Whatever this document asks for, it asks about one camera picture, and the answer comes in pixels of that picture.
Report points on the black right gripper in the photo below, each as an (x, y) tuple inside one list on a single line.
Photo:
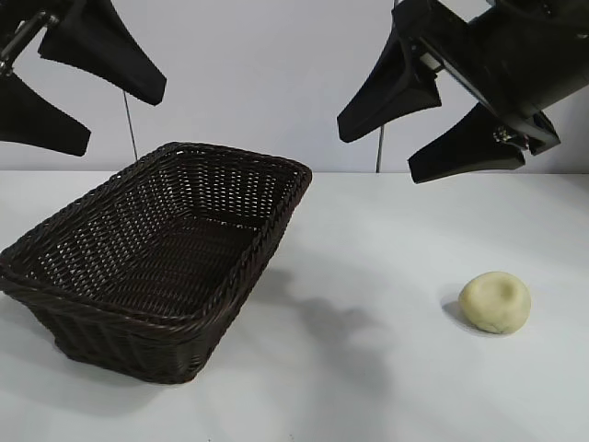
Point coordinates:
[(501, 55)]

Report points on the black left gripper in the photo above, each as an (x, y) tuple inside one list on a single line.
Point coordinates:
[(25, 34)]

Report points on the pale yellow egg yolk pastry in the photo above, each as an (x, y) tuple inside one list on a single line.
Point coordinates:
[(494, 301)]

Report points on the dark brown wicker basket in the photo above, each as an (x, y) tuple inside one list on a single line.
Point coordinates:
[(138, 276)]

